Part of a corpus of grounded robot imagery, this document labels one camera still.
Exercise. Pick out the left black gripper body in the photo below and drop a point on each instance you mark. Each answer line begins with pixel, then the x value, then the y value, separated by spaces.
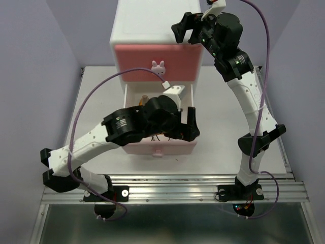
pixel 173 127

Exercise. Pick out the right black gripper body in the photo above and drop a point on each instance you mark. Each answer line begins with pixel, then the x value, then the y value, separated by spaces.
pixel 202 31

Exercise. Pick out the light pink drawer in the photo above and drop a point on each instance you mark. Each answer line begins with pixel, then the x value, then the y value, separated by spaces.
pixel 160 145

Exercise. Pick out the orange sneaker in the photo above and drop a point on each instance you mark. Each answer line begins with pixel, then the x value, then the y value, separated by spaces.
pixel 144 99

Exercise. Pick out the dark pink drawer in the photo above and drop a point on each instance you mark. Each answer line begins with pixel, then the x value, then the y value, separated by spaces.
pixel 174 62

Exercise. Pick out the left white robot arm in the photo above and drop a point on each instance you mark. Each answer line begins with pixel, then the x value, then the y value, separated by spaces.
pixel 160 115

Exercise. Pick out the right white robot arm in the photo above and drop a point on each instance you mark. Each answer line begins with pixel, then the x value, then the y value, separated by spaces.
pixel 220 35

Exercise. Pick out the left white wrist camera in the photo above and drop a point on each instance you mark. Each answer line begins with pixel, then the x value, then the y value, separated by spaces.
pixel 174 92

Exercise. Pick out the aluminium mounting rail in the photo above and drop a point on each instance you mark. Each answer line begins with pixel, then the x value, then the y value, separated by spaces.
pixel 200 189

